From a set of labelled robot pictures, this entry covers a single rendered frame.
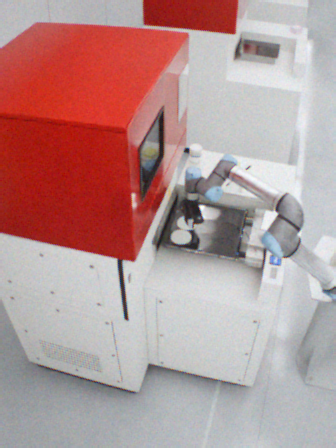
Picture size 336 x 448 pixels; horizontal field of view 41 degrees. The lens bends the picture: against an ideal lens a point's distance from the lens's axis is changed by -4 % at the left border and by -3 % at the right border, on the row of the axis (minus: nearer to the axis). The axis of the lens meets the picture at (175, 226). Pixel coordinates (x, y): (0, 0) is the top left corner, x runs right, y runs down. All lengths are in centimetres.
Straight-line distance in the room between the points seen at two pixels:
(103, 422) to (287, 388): 110
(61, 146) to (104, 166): 15
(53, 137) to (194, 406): 182
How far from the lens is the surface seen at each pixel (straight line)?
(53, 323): 238
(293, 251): 193
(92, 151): 147
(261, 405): 283
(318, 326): 269
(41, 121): 150
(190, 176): 209
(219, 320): 226
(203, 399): 281
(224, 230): 236
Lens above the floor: 255
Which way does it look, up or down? 44 degrees down
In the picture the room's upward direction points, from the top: 1 degrees clockwise
